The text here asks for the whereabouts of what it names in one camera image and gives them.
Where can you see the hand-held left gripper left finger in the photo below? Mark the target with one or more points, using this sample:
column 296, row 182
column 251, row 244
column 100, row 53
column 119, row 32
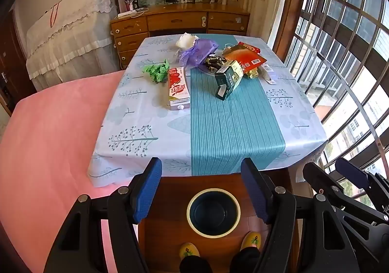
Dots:
column 147, row 191

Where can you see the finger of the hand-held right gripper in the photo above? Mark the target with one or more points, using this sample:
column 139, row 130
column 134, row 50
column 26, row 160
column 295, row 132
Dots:
column 351, row 169
column 322, row 181

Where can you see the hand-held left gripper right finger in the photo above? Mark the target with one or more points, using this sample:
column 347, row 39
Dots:
column 255, row 191

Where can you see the dark blue cream-rimmed bin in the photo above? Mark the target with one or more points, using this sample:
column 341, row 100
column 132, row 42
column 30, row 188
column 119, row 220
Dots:
column 212, row 215

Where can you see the red milk carton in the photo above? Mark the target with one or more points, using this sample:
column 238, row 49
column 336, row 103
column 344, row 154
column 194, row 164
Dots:
column 177, row 86

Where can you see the dark green carton box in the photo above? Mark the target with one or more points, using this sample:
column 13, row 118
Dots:
column 226, row 81

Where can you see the gold foil wrapper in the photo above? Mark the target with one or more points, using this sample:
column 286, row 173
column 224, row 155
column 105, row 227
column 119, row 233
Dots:
column 252, row 74

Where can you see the small white box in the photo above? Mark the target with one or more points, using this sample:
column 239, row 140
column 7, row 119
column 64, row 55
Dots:
column 267, row 72

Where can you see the green paper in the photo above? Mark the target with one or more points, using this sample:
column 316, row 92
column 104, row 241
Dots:
column 158, row 71

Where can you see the black candy wrapper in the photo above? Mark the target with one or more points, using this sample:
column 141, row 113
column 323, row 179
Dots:
column 214, row 62

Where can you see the orange red snack packet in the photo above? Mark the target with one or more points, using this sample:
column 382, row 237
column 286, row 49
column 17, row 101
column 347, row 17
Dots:
column 243, row 55

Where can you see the purple plastic bag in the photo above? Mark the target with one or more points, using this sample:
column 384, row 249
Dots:
column 199, row 52

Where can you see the white tissue paper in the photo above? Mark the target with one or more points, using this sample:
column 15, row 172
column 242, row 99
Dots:
column 186, row 41

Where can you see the yellow knitted slipper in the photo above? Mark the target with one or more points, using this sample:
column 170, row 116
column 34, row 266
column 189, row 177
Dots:
column 251, row 241
column 189, row 251

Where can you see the person's right trouser leg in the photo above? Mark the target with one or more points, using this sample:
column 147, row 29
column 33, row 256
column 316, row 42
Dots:
column 244, row 260

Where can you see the person's trouser leg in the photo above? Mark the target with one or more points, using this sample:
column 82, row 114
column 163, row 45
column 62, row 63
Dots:
column 244, row 260
column 194, row 265

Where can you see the person's left trouser leg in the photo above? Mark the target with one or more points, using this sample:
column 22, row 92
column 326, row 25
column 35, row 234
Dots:
column 194, row 265

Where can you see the pink blanket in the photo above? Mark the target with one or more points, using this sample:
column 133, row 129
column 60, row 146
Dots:
column 51, row 145

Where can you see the metal window grille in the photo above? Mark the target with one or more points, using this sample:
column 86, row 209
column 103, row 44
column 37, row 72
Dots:
column 349, row 48

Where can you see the wooden desk with drawers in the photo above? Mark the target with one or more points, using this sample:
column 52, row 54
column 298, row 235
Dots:
column 179, row 19

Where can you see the white drawer child lock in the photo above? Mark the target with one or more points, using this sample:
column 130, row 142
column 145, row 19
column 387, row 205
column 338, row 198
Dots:
column 204, row 20

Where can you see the white power strip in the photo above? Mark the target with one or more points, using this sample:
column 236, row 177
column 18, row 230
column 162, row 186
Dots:
column 129, row 13

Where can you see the wooden door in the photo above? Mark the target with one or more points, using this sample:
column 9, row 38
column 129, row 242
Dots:
column 12, row 57

